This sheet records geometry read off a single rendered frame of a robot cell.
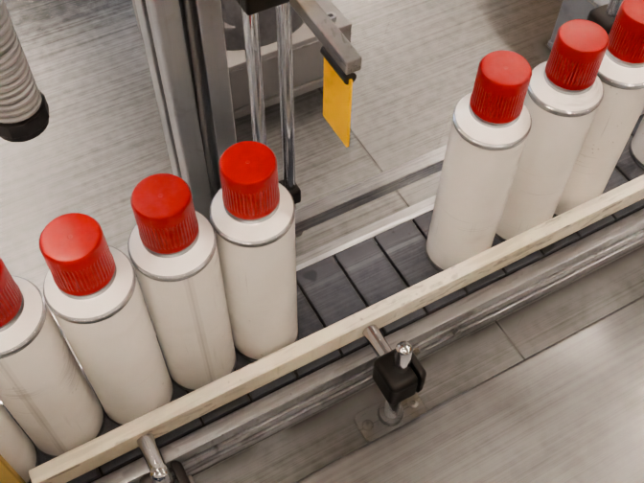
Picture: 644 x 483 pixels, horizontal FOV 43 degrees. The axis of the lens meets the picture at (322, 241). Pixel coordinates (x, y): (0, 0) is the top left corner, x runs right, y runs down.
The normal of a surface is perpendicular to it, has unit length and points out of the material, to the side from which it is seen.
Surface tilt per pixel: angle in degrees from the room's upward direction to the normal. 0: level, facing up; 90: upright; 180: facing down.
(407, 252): 0
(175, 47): 90
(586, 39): 3
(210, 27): 90
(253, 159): 3
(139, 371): 90
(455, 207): 90
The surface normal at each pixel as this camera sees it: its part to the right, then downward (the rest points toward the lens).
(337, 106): -0.88, 0.39
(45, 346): 0.94, 0.29
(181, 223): 0.65, 0.63
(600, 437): 0.01, -0.57
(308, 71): 0.47, 0.73
